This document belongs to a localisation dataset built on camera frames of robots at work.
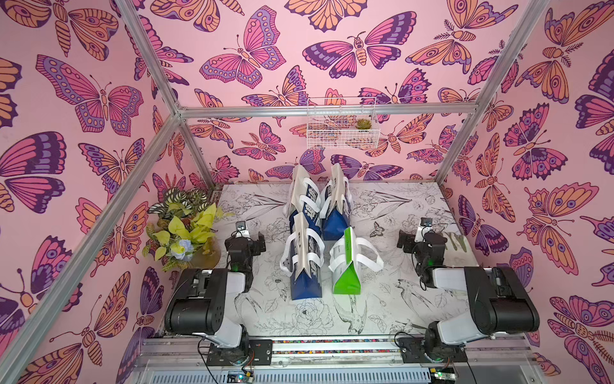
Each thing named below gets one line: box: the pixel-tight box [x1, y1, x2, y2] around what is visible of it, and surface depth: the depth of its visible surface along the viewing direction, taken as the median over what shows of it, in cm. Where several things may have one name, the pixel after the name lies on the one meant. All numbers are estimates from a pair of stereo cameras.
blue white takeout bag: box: [279, 211, 326, 301], surface depth 79 cm
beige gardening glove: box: [442, 232, 479, 268], surface depth 96 cm
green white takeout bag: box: [327, 226, 385, 295], surface depth 74 cm
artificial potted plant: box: [143, 188, 224, 273], surface depth 80 cm
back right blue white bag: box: [318, 162, 354, 241], surface depth 91 cm
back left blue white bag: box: [283, 164, 322, 235], surface depth 91 cm
